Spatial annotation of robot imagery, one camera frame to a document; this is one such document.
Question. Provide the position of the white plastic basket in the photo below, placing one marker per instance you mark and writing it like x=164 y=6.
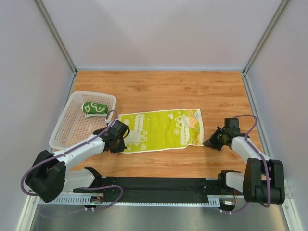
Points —
x=73 y=126

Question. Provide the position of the green frog pattern towel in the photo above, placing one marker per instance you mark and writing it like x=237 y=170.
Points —
x=94 y=109

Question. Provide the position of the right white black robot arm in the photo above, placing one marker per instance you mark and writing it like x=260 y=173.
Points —
x=263 y=179

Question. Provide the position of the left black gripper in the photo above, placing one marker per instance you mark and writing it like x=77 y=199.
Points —
x=121 y=141

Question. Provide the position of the aluminium front rail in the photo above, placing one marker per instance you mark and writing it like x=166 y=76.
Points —
x=286 y=187

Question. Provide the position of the yellow green towel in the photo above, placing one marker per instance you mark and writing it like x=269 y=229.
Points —
x=163 y=130

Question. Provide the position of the right aluminium frame post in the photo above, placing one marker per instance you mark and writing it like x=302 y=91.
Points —
x=265 y=36

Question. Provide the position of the aluminium frame post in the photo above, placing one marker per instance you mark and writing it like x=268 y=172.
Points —
x=54 y=32
x=265 y=36

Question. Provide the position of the slotted grey cable duct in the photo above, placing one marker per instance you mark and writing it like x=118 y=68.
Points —
x=87 y=199

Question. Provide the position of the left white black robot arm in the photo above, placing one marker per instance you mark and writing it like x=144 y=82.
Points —
x=51 y=173

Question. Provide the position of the left aluminium frame post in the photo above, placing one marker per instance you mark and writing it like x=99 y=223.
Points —
x=54 y=32

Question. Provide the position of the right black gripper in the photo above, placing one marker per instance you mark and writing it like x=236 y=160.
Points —
x=215 y=139

